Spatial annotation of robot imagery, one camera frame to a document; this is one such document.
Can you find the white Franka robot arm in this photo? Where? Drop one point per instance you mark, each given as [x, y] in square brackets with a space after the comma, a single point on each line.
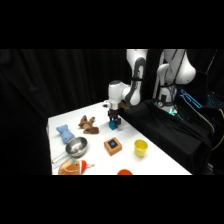
[134, 93]

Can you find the orange and red plush toy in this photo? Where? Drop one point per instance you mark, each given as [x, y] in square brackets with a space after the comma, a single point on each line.
[70, 167]

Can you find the orange plastic cup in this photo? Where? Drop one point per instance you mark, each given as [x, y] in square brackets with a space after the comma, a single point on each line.
[124, 172]

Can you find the black curtain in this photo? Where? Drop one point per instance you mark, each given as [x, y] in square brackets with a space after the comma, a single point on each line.
[50, 83]

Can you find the light blue plush toy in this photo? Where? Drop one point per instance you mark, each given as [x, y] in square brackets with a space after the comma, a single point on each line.
[65, 134]

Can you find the cyan lit device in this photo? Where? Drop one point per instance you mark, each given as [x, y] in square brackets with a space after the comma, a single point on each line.
[191, 98]

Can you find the black cloth-covered stand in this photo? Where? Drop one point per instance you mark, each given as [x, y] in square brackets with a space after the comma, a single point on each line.
[166, 133]

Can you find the small green light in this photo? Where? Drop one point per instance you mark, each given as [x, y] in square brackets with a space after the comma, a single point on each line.
[172, 111]

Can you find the wooden block with dark inset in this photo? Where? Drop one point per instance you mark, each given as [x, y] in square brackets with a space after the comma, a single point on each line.
[112, 146]

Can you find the brown plush moose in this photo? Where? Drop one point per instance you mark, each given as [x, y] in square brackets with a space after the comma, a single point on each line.
[88, 126]

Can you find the blue cube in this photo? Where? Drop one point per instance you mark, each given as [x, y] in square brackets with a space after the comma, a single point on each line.
[112, 125]

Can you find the yellow plastic cup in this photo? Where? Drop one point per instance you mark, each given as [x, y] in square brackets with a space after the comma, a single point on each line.
[140, 148]

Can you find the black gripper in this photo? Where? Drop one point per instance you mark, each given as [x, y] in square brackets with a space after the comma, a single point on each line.
[113, 115]

